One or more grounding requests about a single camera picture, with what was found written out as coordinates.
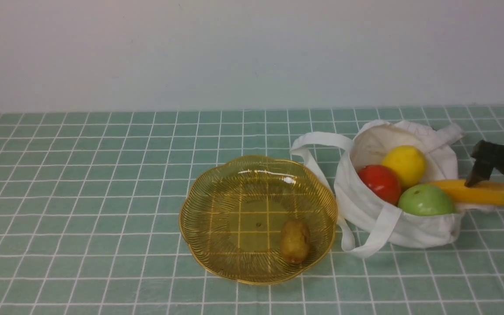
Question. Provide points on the yellow banana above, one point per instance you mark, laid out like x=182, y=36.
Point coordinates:
x=483, y=193

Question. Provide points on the white cloth tote bag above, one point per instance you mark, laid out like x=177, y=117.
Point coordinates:
x=367, y=222

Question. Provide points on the brown kiwi fruit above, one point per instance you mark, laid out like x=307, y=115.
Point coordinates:
x=295, y=241

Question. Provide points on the amber transparent plastic fruit bowl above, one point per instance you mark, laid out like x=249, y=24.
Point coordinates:
x=233, y=215

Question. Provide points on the green apple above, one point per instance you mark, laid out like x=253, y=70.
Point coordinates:
x=426, y=200

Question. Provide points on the yellow lemon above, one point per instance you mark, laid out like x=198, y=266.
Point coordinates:
x=408, y=163

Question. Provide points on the red apple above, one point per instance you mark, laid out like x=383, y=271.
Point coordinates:
x=382, y=181

